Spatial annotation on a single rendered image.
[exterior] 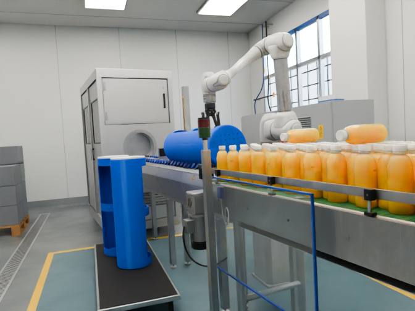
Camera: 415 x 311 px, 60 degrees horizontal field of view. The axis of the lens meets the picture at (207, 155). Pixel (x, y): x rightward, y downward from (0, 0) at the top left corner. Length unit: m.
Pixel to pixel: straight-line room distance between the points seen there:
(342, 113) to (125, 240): 2.34
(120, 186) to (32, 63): 4.93
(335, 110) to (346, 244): 2.53
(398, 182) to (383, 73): 3.79
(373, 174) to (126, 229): 2.08
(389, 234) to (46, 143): 6.68
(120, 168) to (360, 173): 2.00
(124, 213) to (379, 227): 2.11
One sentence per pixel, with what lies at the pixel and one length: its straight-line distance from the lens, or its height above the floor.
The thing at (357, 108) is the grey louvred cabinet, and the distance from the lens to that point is 3.86.
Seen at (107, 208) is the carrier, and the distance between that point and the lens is 3.30.
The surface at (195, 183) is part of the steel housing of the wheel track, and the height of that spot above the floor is 0.85.
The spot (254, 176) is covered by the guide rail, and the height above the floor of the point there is 0.97.
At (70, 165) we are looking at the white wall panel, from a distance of 7.31.
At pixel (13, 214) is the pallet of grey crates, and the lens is 5.42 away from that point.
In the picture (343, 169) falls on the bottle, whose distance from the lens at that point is 1.37.
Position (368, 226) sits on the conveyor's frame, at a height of 0.87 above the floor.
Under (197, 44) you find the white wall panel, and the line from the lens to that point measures 7.89.
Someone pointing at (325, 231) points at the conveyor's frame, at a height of 0.81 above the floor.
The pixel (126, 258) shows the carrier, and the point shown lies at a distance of 3.00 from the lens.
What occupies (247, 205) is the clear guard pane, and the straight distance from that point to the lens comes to 1.64.
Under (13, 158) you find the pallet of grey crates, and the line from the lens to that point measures 5.74.
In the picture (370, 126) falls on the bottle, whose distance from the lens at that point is 1.42.
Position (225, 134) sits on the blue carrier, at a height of 1.17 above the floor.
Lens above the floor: 1.16
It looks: 3 degrees down
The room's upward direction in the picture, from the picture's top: 3 degrees counter-clockwise
